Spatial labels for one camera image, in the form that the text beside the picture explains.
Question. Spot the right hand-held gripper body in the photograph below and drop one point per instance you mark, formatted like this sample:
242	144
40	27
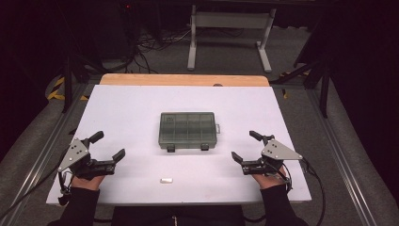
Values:
279	151

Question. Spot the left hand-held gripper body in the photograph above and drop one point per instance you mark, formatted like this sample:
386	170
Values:
75	155

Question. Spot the small silver metal stick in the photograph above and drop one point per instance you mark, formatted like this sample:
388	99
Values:
166	180

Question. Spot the grey translucent compartment box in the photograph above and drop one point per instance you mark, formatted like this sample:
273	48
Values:
187	130

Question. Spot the person's left hand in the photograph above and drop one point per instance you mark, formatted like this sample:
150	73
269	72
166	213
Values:
86	182

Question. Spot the person's right hand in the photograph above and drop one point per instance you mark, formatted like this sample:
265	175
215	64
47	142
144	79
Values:
266	181

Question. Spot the white table board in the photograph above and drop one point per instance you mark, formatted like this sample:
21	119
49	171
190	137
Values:
131	103

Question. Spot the yellow and black floor tape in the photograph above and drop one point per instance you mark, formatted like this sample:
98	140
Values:
56	92

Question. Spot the black tripod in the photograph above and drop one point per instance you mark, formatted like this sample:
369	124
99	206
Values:
324	88
67	81

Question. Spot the person's dark clothing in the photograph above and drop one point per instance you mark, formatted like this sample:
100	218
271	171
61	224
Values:
177	216

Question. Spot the grey metal stand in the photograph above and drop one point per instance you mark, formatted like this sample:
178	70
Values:
230	20

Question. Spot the aluminium floor rail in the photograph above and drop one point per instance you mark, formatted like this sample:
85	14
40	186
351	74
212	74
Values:
342	157
40	157

